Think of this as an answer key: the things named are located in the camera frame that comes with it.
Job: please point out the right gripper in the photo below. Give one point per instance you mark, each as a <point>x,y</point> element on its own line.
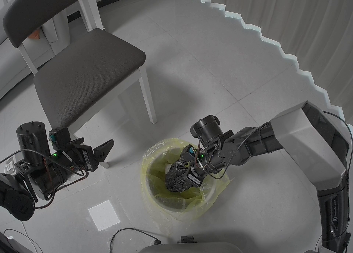
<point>205,169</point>

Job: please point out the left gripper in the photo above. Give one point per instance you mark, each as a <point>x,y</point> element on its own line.
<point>62,174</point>

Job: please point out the black plastic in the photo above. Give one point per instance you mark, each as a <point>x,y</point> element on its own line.
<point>176,177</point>

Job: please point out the yellow plastic bag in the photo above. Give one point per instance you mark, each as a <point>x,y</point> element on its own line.
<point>154,169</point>

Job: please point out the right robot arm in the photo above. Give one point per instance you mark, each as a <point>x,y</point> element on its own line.
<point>297,133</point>

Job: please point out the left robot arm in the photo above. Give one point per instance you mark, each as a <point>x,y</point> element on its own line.
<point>30,141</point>

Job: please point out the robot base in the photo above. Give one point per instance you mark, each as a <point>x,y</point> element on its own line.
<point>193,247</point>

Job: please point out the white trash bin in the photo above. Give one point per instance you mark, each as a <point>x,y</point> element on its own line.
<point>176,207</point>

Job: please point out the white chair with grey seat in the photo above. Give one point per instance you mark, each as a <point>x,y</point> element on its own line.
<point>82,67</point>

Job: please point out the orange cushion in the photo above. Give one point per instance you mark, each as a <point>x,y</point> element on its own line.
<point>35,34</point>

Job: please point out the white curtain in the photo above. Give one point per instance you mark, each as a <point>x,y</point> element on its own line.
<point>289,12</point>

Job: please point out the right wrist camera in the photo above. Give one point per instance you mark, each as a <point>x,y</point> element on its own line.
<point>189,152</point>

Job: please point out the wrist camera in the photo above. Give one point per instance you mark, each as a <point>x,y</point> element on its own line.
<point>189,152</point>
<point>59,136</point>

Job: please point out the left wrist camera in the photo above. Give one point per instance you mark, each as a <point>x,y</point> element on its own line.
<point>59,136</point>

